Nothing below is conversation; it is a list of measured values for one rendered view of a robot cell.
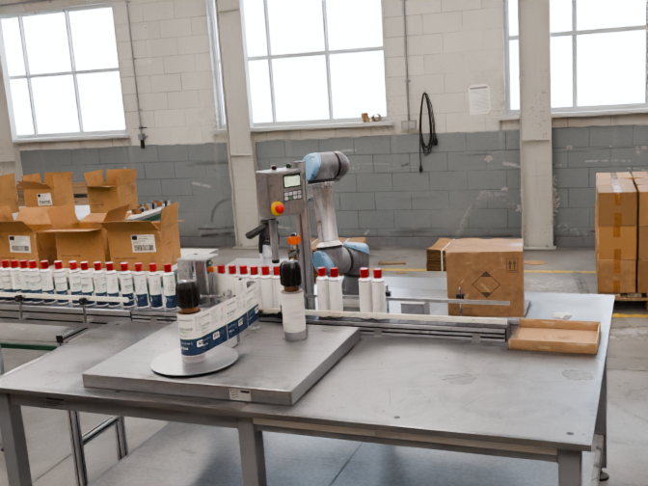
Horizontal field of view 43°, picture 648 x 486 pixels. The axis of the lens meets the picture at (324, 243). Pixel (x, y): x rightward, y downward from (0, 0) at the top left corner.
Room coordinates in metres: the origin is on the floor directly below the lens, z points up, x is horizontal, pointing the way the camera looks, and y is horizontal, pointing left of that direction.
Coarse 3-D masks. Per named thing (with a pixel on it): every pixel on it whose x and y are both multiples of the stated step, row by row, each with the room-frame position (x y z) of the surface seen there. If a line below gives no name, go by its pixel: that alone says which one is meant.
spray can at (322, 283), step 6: (318, 270) 3.20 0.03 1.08; (324, 270) 3.20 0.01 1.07; (318, 276) 3.21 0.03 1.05; (324, 276) 3.20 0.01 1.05; (318, 282) 3.19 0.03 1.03; (324, 282) 3.19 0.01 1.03; (318, 288) 3.19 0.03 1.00; (324, 288) 3.19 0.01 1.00; (318, 294) 3.19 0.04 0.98; (324, 294) 3.19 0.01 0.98; (318, 300) 3.20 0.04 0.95; (324, 300) 3.19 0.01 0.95; (318, 306) 3.20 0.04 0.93; (324, 306) 3.19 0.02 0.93
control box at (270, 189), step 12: (264, 180) 3.29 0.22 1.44; (276, 180) 3.29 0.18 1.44; (264, 192) 3.30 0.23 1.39; (276, 192) 3.29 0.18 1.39; (264, 204) 3.31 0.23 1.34; (276, 204) 3.29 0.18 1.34; (288, 204) 3.32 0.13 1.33; (300, 204) 3.35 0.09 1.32; (264, 216) 3.31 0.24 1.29; (276, 216) 3.29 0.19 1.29
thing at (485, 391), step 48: (96, 336) 3.32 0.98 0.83; (144, 336) 3.27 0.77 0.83; (384, 336) 3.05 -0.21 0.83; (0, 384) 2.80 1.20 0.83; (48, 384) 2.77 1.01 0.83; (336, 384) 2.58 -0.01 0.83; (384, 384) 2.55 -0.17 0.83; (432, 384) 2.52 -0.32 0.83; (480, 384) 2.49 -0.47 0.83; (528, 384) 2.46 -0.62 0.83; (576, 384) 2.43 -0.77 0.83; (432, 432) 2.17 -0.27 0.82; (480, 432) 2.13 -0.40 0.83; (528, 432) 2.11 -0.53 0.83; (576, 432) 2.09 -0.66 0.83
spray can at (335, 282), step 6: (330, 270) 3.18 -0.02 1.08; (336, 270) 3.17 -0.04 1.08; (336, 276) 3.17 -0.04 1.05; (330, 282) 3.17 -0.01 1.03; (336, 282) 3.16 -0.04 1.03; (330, 288) 3.17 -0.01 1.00; (336, 288) 3.16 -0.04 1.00; (330, 294) 3.17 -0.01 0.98; (336, 294) 3.16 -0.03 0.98; (330, 300) 3.18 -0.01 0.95; (336, 300) 3.16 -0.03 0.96; (330, 306) 3.18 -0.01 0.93; (336, 306) 3.16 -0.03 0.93; (336, 318) 3.16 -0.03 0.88
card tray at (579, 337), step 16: (528, 320) 3.02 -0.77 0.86; (544, 320) 3.00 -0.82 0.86; (560, 320) 2.98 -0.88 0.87; (576, 320) 2.96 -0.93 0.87; (528, 336) 2.92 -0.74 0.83; (544, 336) 2.91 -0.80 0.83; (560, 336) 2.90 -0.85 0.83; (576, 336) 2.89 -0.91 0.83; (592, 336) 2.87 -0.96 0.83; (576, 352) 2.71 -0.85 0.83; (592, 352) 2.69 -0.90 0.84
